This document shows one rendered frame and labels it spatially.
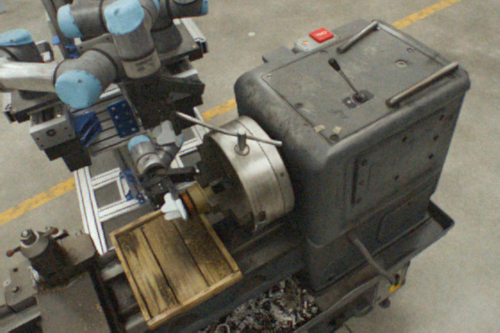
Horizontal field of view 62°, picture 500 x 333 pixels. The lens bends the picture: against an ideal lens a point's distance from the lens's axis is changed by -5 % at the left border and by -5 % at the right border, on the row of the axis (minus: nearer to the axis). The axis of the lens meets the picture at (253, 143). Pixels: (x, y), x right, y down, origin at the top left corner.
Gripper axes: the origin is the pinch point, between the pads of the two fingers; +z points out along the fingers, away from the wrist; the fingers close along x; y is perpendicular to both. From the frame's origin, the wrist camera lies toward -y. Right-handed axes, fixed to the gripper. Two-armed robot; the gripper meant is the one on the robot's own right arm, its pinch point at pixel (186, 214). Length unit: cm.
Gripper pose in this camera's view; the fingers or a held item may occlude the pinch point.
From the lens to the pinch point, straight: 122.5
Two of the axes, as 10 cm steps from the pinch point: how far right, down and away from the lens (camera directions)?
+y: -8.7, 4.2, -2.8
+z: 4.9, 5.9, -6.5
